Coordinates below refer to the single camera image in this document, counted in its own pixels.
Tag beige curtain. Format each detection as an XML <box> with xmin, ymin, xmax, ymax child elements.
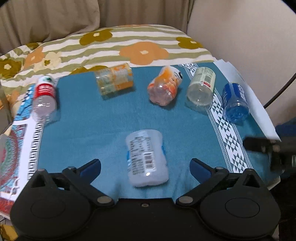
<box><xmin>1</xmin><ymin>0</ymin><xmax>194</xmax><ymax>54</ymax></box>

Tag orange peach drink bottle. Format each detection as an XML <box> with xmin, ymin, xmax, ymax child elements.
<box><xmin>147</xmin><ymin>66</ymin><xmax>183</xmax><ymax>106</ymax></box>

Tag black cable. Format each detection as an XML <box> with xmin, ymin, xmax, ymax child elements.
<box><xmin>263</xmin><ymin>73</ymin><xmax>296</xmax><ymax>110</ymax></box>

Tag orange yellow label bottle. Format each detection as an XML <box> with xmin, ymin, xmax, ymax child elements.
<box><xmin>95</xmin><ymin>63</ymin><xmax>133</xmax><ymax>96</ymax></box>

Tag blue plastic bottle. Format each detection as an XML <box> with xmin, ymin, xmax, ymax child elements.
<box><xmin>222</xmin><ymin>83</ymin><xmax>250</xmax><ymax>123</ymax></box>

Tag teal blue patterned cloth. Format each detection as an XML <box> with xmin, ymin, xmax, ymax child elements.
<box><xmin>1</xmin><ymin>63</ymin><xmax>278</xmax><ymax>213</ymax></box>

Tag red label water bottle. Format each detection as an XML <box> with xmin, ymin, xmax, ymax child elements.
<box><xmin>32</xmin><ymin>75</ymin><xmax>57</xmax><ymax>121</ymax></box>

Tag green white label bottle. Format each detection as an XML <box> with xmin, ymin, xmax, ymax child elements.
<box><xmin>186</xmin><ymin>67</ymin><xmax>216</xmax><ymax>111</ymax></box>

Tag floral striped quilt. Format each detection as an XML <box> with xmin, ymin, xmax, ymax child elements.
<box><xmin>1</xmin><ymin>25</ymin><xmax>215</xmax><ymax>114</ymax></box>

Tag white frosted plastic bottle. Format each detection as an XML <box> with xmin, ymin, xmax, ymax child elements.
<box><xmin>125</xmin><ymin>130</ymin><xmax>169</xmax><ymax>187</ymax></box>

